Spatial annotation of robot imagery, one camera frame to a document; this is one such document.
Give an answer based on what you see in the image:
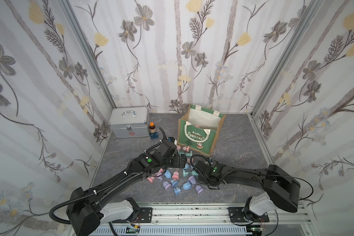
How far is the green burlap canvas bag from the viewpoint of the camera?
2.75ft

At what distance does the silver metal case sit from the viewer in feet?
3.21

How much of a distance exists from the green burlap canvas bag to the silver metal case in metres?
0.26
